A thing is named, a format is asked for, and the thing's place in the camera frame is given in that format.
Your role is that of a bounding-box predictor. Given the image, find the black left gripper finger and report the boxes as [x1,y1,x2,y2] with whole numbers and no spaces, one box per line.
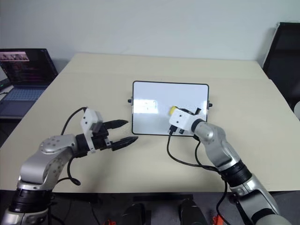
[103,119,129,130]
[112,136,139,152]

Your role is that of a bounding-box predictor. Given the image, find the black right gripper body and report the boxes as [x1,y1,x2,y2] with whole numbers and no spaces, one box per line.
[179,107,203,117]

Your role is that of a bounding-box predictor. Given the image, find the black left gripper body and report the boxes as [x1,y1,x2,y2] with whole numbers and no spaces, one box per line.
[90,122,113,151]

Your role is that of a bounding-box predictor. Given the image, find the black framed whiteboard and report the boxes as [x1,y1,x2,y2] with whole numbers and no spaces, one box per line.
[131,80,210,137]

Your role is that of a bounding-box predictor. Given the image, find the dark rounded shape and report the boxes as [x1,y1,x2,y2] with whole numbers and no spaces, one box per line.
[121,202,146,225]
[179,198,205,225]

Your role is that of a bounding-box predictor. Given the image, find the black office chair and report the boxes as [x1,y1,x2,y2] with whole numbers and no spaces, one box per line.
[262,22,300,111]

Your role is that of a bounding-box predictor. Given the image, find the open blue laptop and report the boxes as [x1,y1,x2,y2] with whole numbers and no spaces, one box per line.
[0,48,59,120]

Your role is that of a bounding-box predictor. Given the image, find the black device with green light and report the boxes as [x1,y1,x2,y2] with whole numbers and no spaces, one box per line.
[0,78,11,93]

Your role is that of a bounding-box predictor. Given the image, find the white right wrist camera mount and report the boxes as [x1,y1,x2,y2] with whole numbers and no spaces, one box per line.
[169,108,197,131]

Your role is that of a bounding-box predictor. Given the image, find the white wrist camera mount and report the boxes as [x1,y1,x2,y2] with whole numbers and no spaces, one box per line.
[169,108,197,131]
[80,108,104,154]

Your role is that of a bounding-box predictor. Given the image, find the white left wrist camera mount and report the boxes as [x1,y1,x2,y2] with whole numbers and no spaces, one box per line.
[80,108,104,154]

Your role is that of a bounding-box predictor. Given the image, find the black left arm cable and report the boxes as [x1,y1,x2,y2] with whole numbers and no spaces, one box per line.
[60,107,82,187]

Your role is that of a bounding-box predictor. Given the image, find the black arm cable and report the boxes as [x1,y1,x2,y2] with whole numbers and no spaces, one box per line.
[166,125,229,219]
[60,107,82,187]

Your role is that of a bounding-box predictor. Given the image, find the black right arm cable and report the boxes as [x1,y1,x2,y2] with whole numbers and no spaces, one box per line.
[166,125,229,219]

